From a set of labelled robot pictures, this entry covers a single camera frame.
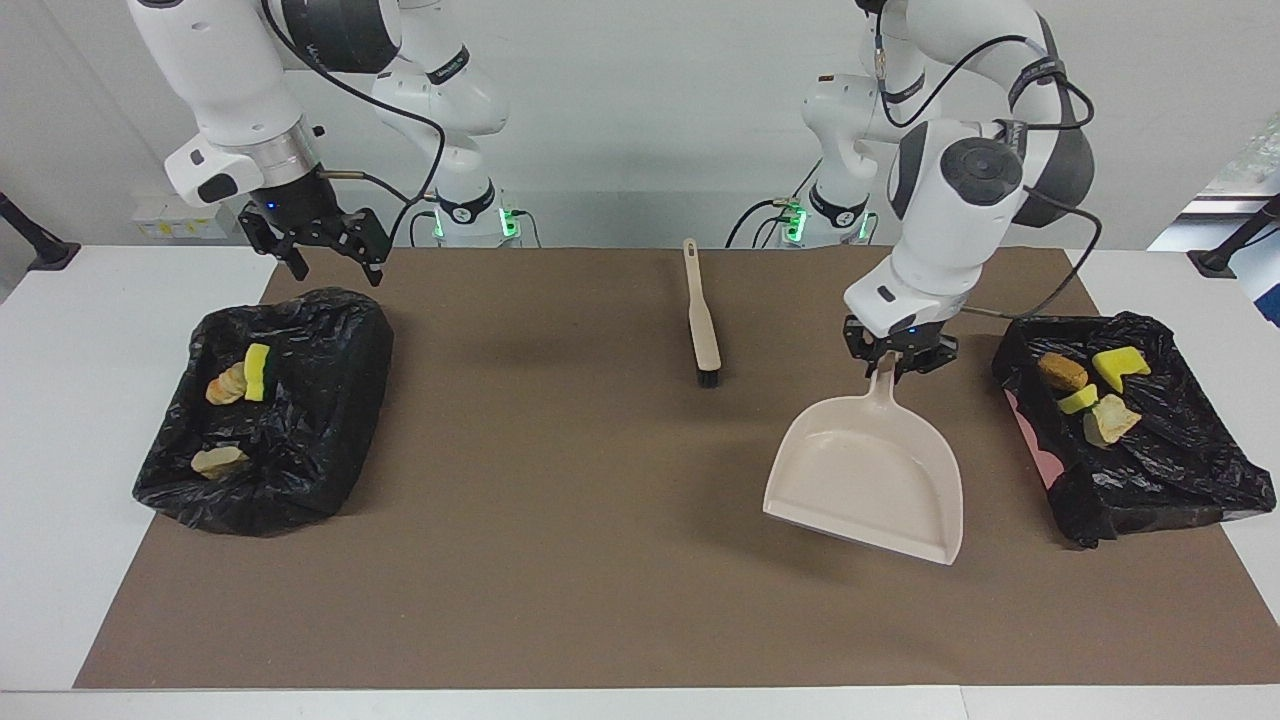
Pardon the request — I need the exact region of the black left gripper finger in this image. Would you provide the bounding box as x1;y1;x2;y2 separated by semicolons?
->
843;315;886;381
895;335;959;385

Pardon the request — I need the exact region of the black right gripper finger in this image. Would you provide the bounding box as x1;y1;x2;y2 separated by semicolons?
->
335;208;391;288
238;205;310;282

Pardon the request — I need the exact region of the large green yellow sponge piece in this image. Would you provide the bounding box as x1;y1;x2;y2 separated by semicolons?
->
243;343;276;403

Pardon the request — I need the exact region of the brown bread roll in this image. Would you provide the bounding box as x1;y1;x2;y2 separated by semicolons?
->
1037;353;1089;393

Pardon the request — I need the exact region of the beige plastic dustpan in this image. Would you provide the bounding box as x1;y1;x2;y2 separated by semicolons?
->
763;350;965;567

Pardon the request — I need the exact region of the golden croissant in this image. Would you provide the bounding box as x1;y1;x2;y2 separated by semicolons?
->
206;360;249;406

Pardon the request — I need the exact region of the beige hand brush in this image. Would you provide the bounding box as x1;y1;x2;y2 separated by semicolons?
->
682;238;723;388

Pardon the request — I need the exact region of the orange striped croissant piece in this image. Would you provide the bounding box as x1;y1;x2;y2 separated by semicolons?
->
1083;394;1142;448

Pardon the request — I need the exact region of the yellow notched sponge piece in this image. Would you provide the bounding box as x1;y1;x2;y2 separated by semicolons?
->
1092;346;1152;393

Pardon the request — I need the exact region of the pale flaky bread piece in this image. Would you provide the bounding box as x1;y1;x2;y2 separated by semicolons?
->
190;445;251;479

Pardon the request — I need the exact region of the black bag lined pink bin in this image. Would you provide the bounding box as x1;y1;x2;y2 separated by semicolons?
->
992;311;1278;549

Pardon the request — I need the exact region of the black stand foot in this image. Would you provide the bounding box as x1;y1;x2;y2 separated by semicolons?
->
0;192;81;271
1188;195;1280;278

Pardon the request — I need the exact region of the brown table mat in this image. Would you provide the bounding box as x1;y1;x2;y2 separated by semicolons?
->
75;247;1280;689

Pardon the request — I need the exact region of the white wall socket box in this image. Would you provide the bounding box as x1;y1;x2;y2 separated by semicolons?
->
131;192;239;240

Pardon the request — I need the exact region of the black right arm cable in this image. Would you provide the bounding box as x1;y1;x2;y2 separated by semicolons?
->
262;0;447;223

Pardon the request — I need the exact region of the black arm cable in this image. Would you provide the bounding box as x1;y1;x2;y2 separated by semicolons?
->
262;0;447;223
873;0;1104;321

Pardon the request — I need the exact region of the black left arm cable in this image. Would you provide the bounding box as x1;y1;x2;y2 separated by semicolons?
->
873;0;1104;321

